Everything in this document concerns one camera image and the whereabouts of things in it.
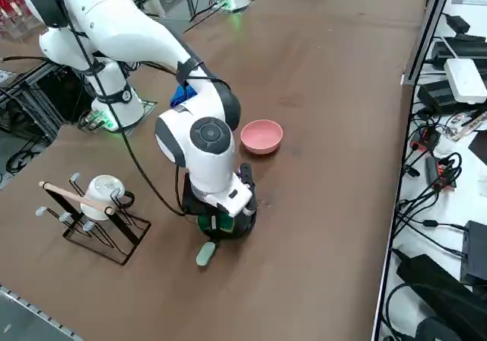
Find pink bowl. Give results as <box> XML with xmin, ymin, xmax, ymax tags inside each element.
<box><xmin>240</xmin><ymin>119</ymin><xmax>285</xmax><ymax>155</ymax></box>

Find white cup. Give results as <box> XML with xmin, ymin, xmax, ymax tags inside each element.
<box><xmin>81</xmin><ymin>175</ymin><xmax>136</xmax><ymax>221</ymax></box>

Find black pan with mint handle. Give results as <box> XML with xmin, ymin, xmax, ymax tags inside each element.
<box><xmin>196</xmin><ymin>203</ymin><xmax>258</xmax><ymax>268</ymax></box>

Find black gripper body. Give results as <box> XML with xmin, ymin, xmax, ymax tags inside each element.
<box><xmin>181</xmin><ymin>172</ymin><xmax>232</xmax><ymax>221</ymax></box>

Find blue cloth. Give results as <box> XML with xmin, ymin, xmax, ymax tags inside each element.
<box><xmin>169</xmin><ymin>84</ymin><xmax>199</xmax><ymax>108</ymax></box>

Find black wire cup rack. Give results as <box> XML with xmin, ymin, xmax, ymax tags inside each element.
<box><xmin>36</xmin><ymin>172</ymin><xmax>152</xmax><ymax>266</ymax></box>

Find green and yellow sponge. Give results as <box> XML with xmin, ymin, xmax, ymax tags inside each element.
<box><xmin>196</xmin><ymin>213</ymin><xmax>235</xmax><ymax>236</ymax></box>

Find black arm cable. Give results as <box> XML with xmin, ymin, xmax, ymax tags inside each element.
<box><xmin>56</xmin><ymin>0</ymin><xmax>229</xmax><ymax>217</ymax></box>

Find aluminium frame profile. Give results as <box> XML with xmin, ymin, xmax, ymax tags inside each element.
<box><xmin>401</xmin><ymin>0</ymin><xmax>457</xmax><ymax>87</ymax></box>

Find white power strip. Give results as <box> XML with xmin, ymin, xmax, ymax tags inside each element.
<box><xmin>444</xmin><ymin>58</ymin><xmax>487</xmax><ymax>104</ymax></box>

